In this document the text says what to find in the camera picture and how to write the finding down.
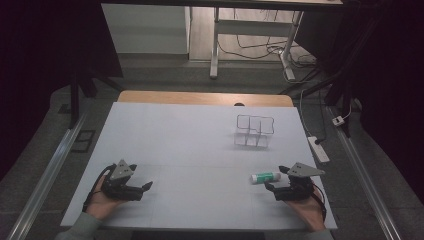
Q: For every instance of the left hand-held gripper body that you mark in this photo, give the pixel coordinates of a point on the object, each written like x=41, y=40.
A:
x=117, y=187

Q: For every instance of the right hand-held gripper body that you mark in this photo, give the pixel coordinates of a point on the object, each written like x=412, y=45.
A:
x=297, y=186

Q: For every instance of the white and green glue stick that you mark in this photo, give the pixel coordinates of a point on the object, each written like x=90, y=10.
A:
x=265, y=177

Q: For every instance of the person's left hand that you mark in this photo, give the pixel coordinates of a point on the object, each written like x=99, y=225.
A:
x=101, y=204

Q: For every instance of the person's right hand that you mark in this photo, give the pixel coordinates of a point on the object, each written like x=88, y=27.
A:
x=308, y=209

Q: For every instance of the white power strip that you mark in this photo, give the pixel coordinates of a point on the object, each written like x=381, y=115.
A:
x=318, y=149

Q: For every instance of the clear acrylic compartment organizer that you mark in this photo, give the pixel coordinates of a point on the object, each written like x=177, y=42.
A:
x=255, y=130

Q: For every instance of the black floor socket plate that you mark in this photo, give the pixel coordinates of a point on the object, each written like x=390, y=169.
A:
x=83, y=141

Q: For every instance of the white table cover sheet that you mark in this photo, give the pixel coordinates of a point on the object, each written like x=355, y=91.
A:
x=193, y=150

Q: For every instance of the small white adapter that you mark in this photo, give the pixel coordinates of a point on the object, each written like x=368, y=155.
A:
x=338, y=120

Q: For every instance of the black stand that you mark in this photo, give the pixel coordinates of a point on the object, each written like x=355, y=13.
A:
x=345, y=100
x=74, y=100

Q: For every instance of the wooden table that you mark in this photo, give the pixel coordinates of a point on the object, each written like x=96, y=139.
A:
x=203, y=98

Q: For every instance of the white cabinet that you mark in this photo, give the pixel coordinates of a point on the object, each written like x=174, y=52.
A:
x=145, y=28

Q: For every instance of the aluminium rail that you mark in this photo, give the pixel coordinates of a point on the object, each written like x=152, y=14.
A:
x=46, y=173
x=365, y=173

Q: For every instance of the white metal desk frame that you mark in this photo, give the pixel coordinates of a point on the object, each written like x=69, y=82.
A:
x=248, y=28

